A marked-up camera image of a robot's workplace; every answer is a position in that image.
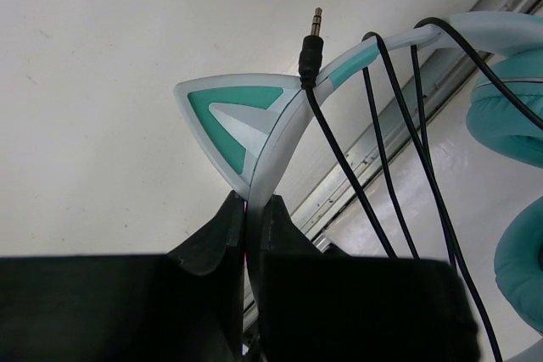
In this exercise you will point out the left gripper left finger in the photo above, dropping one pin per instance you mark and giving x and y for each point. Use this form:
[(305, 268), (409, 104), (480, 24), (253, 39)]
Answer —
[(184, 305)]

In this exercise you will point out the teal cat-ear headphones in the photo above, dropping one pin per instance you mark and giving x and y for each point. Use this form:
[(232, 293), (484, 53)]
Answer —
[(215, 107)]

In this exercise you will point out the aluminium front rail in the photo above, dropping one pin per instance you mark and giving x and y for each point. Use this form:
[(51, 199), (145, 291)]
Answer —
[(403, 133)]

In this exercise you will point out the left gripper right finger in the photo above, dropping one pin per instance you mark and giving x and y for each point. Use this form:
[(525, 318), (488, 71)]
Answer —
[(315, 306)]

